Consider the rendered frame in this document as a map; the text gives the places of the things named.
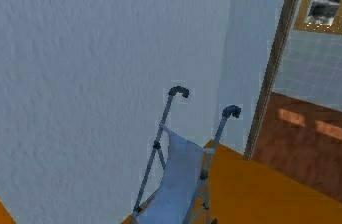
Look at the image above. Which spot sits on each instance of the wooden framed window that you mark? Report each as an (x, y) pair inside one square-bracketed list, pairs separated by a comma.
[(332, 15)]

